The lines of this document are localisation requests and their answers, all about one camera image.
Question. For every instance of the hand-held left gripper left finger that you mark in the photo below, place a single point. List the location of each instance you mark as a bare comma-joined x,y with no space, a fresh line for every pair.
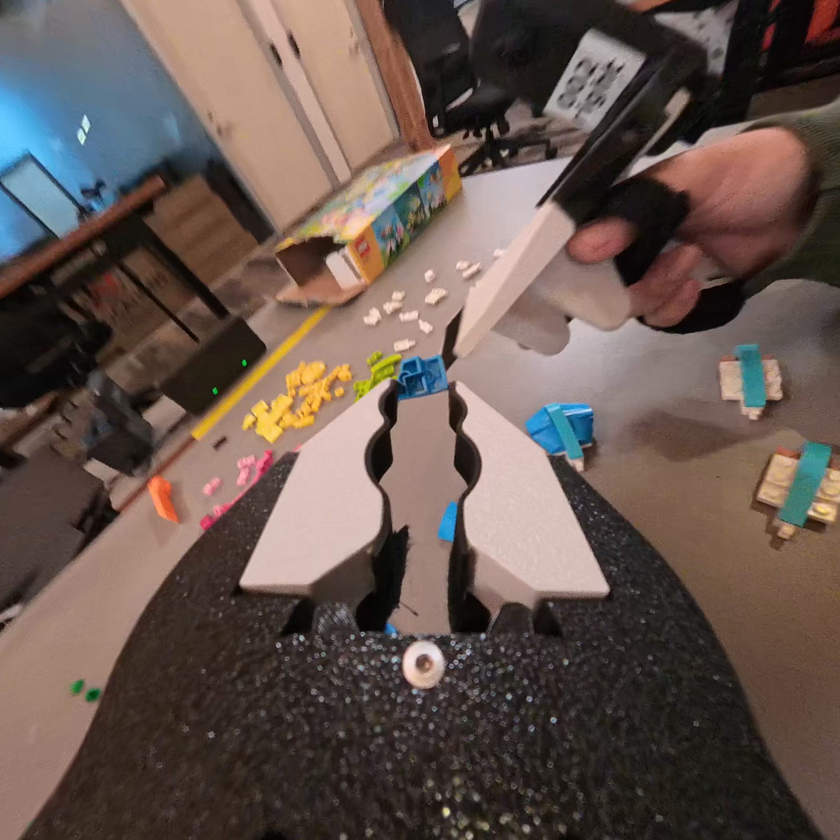
321,499

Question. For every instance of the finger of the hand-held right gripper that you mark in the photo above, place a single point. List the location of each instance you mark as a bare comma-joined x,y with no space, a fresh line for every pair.
512,282

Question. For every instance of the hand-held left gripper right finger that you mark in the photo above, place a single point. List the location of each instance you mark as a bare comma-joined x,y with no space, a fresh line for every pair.
525,505

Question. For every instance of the blue toy brick piece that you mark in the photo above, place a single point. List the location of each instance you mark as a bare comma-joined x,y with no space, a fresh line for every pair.
420,377

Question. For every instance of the person's right forearm green sleeve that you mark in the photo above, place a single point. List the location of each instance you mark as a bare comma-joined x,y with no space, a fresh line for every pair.
823,197

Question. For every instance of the person's right hand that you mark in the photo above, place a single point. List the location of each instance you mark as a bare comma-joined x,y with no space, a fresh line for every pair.
741,197

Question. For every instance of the small flat blue toy brick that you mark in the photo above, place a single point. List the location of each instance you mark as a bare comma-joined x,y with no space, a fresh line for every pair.
448,522

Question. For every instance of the heap of pink toy bricks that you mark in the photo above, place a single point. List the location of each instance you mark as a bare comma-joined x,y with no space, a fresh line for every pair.
246,472

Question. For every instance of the blue and teal brick model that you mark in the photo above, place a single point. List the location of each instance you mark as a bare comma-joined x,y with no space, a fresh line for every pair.
564,426

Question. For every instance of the heap of white toy bricks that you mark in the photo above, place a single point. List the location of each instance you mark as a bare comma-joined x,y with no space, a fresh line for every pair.
420,302

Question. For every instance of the heap of yellow toy bricks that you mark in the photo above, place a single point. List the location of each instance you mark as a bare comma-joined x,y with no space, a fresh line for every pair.
295,400

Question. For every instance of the heap of lime green bricks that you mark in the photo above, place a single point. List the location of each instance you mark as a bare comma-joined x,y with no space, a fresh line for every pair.
374,374

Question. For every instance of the yellow tape strip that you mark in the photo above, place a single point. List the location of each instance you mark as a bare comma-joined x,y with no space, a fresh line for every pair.
262,371

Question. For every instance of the colourful cardboard toy box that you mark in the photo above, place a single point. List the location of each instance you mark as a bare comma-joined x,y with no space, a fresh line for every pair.
387,210

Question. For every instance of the black office chair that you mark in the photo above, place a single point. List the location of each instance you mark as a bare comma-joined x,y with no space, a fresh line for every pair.
472,98

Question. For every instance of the orange toy brick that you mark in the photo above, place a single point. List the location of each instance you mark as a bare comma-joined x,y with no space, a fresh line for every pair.
163,499

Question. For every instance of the black box with green lights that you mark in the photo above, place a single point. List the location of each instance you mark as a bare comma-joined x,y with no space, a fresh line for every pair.
213,364

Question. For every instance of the white and teal brick model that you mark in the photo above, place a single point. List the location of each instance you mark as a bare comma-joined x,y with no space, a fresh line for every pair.
751,380

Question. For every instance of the tan and teal brick model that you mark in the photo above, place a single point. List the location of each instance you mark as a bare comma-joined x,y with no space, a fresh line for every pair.
804,489

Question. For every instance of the cream cabinet doors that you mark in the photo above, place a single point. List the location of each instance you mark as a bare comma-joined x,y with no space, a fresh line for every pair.
275,98

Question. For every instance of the wooden top desk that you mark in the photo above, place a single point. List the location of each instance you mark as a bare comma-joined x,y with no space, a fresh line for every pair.
98,229

